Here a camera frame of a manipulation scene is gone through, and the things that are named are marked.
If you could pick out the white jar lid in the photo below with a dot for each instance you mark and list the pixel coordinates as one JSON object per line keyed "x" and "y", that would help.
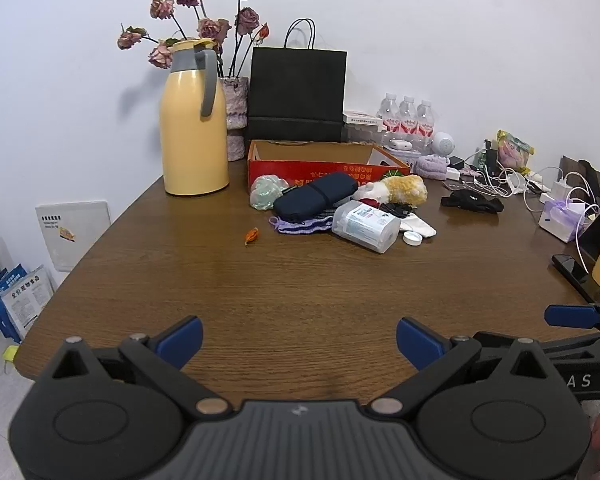
{"x": 412, "y": 239}

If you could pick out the white blue pet food bag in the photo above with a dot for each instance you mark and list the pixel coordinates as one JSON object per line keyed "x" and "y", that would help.
{"x": 27, "y": 302}

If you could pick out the white wall panel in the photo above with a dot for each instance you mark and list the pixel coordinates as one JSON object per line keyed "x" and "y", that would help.
{"x": 72, "y": 235}

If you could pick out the small white device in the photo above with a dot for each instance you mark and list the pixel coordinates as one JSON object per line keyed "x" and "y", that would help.
{"x": 397, "y": 145}

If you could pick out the bunch of dried pink roses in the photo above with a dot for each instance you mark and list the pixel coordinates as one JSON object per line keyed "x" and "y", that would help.
{"x": 207, "y": 27}

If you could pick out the small black bottle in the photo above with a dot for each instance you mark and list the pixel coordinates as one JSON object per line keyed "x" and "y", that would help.
{"x": 490, "y": 157}

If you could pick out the white charger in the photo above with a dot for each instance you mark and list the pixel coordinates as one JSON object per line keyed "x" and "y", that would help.
{"x": 561, "y": 191}

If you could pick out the orange dried leaf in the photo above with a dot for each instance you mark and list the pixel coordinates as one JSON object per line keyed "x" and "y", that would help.
{"x": 251, "y": 235}

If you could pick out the black power adapter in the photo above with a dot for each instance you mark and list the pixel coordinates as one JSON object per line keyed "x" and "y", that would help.
{"x": 456, "y": 162}

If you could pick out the black phone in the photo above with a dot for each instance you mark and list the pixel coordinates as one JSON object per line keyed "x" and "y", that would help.
{"x": 572, "y": 270}

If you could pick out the black paper bag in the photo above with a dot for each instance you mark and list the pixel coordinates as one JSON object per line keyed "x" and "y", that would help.
{"x": 295, "y": 85}

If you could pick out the brown paper bag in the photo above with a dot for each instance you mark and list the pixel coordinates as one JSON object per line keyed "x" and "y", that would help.
{"x": 572, "y": 167}

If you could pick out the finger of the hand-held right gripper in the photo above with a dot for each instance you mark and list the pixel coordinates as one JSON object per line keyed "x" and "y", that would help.
{"x": 570, "y": 347}
{"x": 572, "y": 315}

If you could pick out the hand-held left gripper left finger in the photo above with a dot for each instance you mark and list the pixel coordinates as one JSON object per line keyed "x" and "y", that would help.
{"x": 182, "y": 340}

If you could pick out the yellow white plush toy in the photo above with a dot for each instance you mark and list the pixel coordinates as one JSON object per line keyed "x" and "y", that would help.
{"x": 405, "y": 187}

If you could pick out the yellow thermos jug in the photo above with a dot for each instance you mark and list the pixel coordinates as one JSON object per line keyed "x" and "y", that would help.
{"x": 190, "y": 135}

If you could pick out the pink knitted vase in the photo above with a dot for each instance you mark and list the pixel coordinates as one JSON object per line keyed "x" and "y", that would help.
{"x": 235, "y": 110}

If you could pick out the dark blue pouch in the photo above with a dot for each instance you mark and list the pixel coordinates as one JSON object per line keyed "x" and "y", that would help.
{"x": 310, "y": 195}

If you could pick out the white plastic jar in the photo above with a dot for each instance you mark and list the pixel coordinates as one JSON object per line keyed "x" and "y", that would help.
{"x": 365, "y": 227}

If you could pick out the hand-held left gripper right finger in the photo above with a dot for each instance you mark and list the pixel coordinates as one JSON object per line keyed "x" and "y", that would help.
{"x": 420, "y": 342}

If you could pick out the white power adapter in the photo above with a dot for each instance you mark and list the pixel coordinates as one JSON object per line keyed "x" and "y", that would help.
{"x": 453, "y": 174}

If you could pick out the purple tissue pack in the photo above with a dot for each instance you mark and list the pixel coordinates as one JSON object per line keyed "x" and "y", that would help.
{"x": 560, "y": 220}

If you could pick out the flat white box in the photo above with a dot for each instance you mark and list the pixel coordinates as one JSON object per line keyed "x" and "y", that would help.
{"x": 362, "y": 117}

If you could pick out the clear plastic container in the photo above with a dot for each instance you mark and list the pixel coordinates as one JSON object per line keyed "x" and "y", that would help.
{"x": 362, "y": 134}

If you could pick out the small yellow stool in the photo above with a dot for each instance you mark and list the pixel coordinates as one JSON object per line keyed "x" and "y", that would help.
{"x": 11, "y": 355}

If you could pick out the green mesh bath sponge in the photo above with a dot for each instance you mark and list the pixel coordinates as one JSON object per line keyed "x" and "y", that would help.
{"x": 265, "y": 192}

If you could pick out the yellow pink snack bag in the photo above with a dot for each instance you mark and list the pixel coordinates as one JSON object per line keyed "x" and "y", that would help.
{"x": 514, "y": 151}

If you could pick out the red cardboard box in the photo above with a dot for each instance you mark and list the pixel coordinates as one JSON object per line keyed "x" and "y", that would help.
{"x": 300, "y": 170}

